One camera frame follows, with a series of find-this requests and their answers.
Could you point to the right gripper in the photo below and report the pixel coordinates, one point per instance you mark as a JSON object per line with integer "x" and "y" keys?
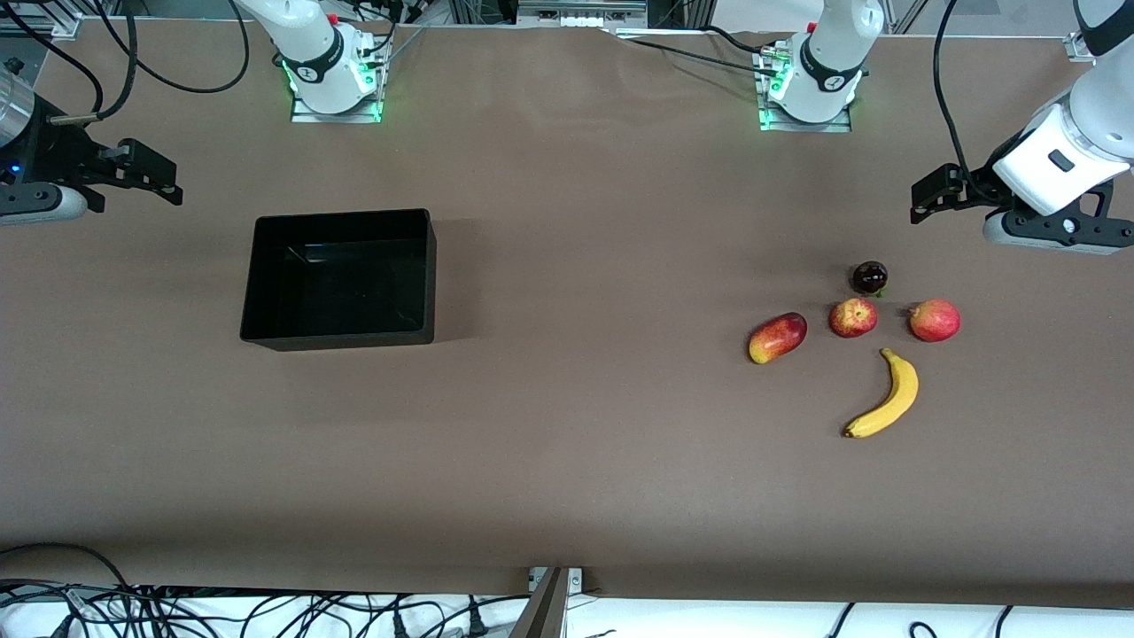
{"x": 55, "y": 152}

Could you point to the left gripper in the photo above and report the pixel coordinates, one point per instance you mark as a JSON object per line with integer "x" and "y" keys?
{"x": 977, "y": 187}

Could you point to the red yellow apple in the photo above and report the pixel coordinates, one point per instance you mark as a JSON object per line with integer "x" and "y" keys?
{"x": 853, "y": 318}

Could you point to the yellow banana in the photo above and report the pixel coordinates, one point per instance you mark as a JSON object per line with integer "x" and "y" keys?
{"x": 902, "y": 390}

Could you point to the black plastic box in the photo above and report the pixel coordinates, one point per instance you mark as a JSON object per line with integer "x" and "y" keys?
{"x": 337, "y": 283}

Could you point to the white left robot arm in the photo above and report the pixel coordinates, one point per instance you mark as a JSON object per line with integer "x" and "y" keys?
{"x": 833, "y": 53}

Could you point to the pink red apple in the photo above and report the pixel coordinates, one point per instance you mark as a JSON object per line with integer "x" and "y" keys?
{"x": 935, "y": 321}

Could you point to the dark purple mangosteen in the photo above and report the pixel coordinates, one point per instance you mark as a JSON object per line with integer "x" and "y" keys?
{"x": 869, "y": 277}

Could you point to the red yellow mango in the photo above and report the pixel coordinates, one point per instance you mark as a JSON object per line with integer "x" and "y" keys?
{"x": 778, "y": 338}

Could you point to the white power strip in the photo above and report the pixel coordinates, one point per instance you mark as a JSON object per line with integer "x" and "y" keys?
{"x": 580, "y": 18}

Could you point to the brown table cover sheet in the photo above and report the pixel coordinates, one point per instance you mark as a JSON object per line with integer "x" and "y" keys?
{"x": 567, "y": 443}

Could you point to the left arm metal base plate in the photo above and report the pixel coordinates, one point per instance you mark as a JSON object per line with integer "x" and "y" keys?
{"x": 806, "y": 127}

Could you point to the aluminium frame rail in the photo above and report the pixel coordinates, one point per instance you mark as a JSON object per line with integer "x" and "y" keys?
{"x": 35, "y": 22}

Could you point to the metal corner bracket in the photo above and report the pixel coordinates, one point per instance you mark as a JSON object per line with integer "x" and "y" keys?
{"x": 1076, "y": 46}

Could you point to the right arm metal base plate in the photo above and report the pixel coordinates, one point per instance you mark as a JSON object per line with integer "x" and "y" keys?
{"x": 337, "y": 117}

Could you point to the small metal bracket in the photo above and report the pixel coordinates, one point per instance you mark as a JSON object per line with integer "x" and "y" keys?
{"x": 574, "y": 580}

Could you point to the aluminium profile post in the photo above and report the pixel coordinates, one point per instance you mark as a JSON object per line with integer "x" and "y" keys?
{"x": 542, "y": 611}

